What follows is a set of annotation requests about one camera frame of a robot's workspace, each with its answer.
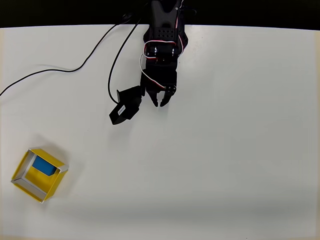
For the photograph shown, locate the black power cable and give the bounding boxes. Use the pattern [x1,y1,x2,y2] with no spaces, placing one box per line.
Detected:
[180,4,197,16]

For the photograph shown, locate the black camera cable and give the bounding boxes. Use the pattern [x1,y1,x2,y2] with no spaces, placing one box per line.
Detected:
[0,12,151,105]

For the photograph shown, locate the yellow open box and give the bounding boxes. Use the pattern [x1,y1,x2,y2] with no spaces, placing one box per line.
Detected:
[10,147,70,204]

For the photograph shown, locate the blue cube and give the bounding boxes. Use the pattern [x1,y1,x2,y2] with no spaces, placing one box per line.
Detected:
[32,155,58,177]

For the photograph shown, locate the red white servo wire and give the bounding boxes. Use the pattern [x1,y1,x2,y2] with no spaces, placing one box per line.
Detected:
[139,52,167,90]

